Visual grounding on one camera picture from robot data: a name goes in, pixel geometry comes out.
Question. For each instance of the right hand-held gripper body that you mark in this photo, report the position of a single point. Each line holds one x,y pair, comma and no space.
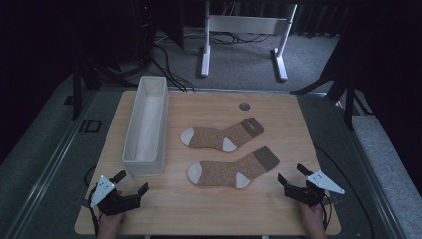
310,195

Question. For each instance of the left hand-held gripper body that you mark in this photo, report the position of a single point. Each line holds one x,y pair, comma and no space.
114,203

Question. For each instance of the brown sock with plain cuff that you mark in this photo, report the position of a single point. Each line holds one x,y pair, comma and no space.
225,172

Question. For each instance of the brown sock with cuff tag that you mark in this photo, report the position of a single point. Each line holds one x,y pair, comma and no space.
212,137

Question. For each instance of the person's left hand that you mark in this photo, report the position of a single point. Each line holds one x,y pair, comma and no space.
109,227

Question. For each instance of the person's right hand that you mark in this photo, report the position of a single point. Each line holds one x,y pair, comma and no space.
314,222

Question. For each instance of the grey tape piece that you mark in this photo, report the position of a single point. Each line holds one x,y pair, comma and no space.
83,204
335,200

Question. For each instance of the white fabric storage box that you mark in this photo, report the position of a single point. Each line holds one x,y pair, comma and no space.
147,132

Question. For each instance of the grey round table grommet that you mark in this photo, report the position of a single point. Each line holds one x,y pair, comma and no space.
244,106

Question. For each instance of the black stand with splayed legs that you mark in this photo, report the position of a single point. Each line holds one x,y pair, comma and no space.
348,96

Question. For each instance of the black stand with thin legs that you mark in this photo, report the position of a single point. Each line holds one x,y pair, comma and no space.
77,96

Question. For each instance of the dark computer tower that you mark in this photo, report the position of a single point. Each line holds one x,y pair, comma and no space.
145,30

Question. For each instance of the white metal stand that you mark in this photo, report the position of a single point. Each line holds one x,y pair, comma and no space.
247,25

